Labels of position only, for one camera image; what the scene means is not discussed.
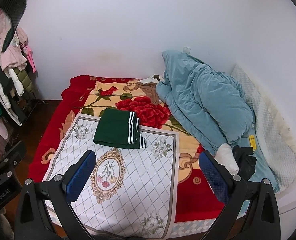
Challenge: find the green white varsity jacket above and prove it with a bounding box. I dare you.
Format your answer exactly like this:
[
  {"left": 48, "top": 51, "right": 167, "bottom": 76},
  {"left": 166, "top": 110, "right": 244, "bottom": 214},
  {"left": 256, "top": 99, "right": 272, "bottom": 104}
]
[{"left": 93, "top": 108, "right": 146, "bottom": 149}]

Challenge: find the clothes rack with garments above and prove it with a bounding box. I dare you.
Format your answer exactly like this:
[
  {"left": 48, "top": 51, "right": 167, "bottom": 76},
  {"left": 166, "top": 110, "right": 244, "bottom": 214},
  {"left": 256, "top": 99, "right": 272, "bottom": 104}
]
[{"left": 0, "top": 27, "right": 37, "bottom": 126}]

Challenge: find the black garment on bed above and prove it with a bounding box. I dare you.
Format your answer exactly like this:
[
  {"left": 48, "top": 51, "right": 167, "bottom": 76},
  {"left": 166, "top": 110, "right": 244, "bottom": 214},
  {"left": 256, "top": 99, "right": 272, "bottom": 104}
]
[{"left": 232, "top": 146, "right": 257, "bottom": 180}]

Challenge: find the white fleece cloth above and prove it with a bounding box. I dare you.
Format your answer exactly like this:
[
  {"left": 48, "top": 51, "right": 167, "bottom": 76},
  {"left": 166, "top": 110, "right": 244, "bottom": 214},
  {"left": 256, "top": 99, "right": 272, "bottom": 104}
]
[{"left": 214, "top": 143, "right": 239, "bottom": 175}]

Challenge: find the white textured headboard cushion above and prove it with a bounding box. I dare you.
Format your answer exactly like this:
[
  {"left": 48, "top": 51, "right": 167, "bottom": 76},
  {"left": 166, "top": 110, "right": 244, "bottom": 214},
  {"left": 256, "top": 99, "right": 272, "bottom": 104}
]
[{"left": 231, "top": 65, "right": 296, "bottom": 192}]

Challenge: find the yellow tag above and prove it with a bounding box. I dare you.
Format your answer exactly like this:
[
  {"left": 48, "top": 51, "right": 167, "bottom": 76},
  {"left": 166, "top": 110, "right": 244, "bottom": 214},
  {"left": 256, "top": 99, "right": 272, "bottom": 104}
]
[{"left": 249, "top": 135, "right": 257, "bottom": 150}]

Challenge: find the white diamond pattern mat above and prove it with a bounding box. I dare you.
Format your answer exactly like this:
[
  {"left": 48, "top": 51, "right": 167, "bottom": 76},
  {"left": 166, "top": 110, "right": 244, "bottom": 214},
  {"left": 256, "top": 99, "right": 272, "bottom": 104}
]
[{"left": 44, "top": 114, "right": 179, "bottom": 239}]

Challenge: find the red floral blanket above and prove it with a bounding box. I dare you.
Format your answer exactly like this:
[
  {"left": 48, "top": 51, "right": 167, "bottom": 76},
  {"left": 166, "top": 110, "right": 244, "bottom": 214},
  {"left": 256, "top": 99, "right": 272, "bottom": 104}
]
[{"left": 28, "top": 75, "right": 224, "bottom": 222}]

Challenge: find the light blue quilt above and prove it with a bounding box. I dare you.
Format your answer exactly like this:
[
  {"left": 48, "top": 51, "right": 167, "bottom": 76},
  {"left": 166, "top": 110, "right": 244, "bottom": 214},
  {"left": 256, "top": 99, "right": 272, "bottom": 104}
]
[{"left": 155, "top": 49, "right": 280, "bottom": 193}]

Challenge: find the black hanging strap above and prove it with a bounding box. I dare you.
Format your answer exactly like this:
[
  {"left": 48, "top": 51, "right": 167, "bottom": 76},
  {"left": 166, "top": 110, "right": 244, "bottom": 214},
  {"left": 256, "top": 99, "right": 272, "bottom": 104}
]
[{"left": 0, "top": 0, "right": 28, "bottom": 54}]

